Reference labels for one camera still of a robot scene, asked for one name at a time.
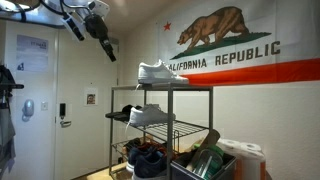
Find brown cardboard piece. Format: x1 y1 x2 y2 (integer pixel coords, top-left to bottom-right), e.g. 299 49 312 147
185 129 222 171

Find white wall intercom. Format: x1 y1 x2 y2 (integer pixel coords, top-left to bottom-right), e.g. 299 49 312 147
21 99 35 123

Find white sneaker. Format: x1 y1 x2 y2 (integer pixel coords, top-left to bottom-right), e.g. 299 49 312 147
128 103 177 128
137 59 190 85

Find grey metal shoe rack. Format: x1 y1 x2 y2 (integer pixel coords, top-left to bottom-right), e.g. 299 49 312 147
108 83 214 180

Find black slide sandal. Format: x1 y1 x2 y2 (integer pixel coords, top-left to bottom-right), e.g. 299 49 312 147
105 111 130 122
121 104 143 116

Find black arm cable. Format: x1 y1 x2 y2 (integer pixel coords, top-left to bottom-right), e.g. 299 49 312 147
13 0 93 22

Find white door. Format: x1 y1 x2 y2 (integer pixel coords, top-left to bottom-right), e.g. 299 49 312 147
54 28 119 180

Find green clear plastic bottle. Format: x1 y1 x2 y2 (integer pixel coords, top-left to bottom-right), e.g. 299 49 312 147
192 144 225 178

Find grey door closer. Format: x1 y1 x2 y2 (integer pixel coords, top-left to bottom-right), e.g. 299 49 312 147
108 33 120 46

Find dark storage bin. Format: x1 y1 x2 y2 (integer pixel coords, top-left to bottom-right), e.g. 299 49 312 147
170 151 238 180

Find white notice paper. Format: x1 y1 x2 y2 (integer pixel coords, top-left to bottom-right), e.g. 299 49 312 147
15 34 50 73

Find paper towel roll pack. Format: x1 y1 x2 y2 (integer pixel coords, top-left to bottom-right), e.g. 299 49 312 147
216 138 267 180

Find small photo paper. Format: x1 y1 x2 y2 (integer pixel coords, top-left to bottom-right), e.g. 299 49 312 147
83 88 99 107

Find California Republic flag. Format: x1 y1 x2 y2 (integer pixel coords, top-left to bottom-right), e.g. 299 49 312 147
156 0 320 87

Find navy sneaker orange laces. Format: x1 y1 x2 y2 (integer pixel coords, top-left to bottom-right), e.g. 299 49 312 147
125 143 161 173
131 151 168 180

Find grey hanging clothes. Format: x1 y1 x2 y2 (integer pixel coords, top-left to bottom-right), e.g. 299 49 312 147
0 64 25 174

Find black door lock handle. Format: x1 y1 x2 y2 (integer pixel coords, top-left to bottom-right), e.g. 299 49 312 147
59 103 73 129

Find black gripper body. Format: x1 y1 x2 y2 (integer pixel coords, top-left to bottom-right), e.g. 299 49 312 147
83 13 110 42

